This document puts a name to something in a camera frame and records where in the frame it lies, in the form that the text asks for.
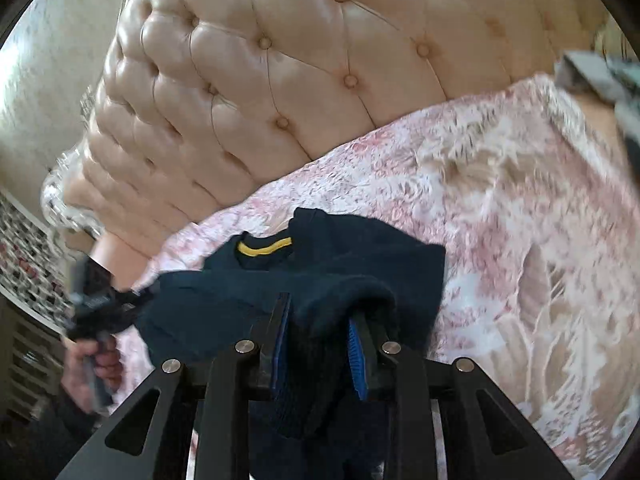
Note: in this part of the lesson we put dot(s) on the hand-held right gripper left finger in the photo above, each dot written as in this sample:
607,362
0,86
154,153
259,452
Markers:
280,345

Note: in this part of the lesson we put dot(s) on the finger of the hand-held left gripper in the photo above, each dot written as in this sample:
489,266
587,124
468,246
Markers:
135,296

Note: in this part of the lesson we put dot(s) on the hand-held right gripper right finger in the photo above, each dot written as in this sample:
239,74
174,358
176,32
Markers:
357,360

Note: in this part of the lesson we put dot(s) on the navy sweatshirt with yellow letters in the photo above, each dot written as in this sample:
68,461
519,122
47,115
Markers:
350,260

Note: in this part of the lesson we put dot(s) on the person's left forearm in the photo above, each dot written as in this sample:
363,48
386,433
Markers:
50,440

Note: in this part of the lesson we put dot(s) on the pile of grey-green clothes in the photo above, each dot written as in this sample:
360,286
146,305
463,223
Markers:
627,90

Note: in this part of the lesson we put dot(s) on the person's left hand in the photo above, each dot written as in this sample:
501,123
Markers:
75,380

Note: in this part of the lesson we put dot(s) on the pink floral sofa cover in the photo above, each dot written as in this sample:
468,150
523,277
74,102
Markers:
500,210

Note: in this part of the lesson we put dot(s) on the tufted beige headboard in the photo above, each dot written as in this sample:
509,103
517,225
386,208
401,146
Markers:
300,60

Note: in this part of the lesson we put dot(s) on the grey garment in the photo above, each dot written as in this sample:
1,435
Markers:
580,67

